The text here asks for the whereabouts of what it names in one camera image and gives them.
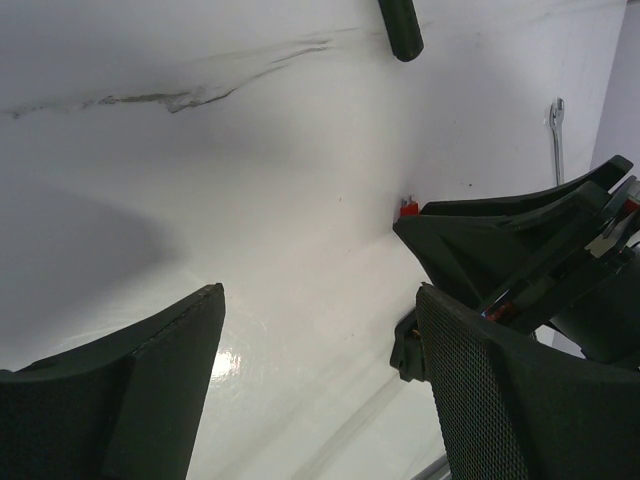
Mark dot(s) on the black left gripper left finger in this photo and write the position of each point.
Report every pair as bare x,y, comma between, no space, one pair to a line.
125,406

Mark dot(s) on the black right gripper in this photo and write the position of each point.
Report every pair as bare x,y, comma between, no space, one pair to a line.
567,257

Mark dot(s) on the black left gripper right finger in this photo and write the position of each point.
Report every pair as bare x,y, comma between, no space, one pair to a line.
512,408

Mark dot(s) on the black fuse box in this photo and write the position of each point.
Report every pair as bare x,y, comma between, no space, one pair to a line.
407,357

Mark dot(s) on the red blade fuse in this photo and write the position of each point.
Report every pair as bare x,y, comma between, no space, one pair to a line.
409,207

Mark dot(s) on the silver wrench right side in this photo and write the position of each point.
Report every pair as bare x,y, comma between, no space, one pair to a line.
556,119

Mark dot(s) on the black handle claw hammer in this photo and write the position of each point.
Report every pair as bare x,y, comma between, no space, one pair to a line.
403,29

